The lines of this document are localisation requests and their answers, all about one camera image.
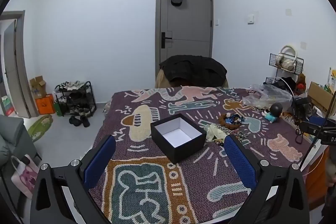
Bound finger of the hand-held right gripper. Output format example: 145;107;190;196
300;116;336;136

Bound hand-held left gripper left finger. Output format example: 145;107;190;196
29;134;117;224

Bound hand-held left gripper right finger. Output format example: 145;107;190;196
224;134;310;224

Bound pile of mixed bead jewelry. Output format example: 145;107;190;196
214;127;252;147

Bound brown bead bracelet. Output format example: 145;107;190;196
219;113;242;128

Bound black box white inside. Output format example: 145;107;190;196
150;113;207;165

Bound brown cardboard box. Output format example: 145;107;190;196
307;82;336;112

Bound pale green cloth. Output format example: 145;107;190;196
205;124;226;142

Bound black-headed teal doll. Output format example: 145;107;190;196
261;103;283;123

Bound brown plush toy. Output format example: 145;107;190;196
296;73;307;95

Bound clear plastic bag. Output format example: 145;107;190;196
243;83;293;112

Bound printed woven blanket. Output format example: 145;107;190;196
88;85;319;224

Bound black shoe rack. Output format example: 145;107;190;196
54;81;97;117

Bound green floor mat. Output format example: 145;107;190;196
27;114;53;143

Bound row of shoes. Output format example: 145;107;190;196
56;80;93;114

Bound white pink tote bag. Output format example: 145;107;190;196
10;155;40;199

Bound orange paper bag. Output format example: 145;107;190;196
35;94;56;115

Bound white headphones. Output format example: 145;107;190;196
278;46;298;68

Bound grey sofa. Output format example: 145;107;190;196
0;115;42;214

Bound open cardboard boxes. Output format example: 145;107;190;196
29;75;48;99

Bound tan chair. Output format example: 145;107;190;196
155;69;229;89

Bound red green box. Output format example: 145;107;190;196
1;95;15;116

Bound black jacket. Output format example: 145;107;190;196
159;55;227;87

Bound grey side door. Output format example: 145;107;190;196
0;11;40;118

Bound black wire basket rack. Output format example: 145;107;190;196
265;53;304;95

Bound black door handle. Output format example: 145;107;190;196
161;32;172;48

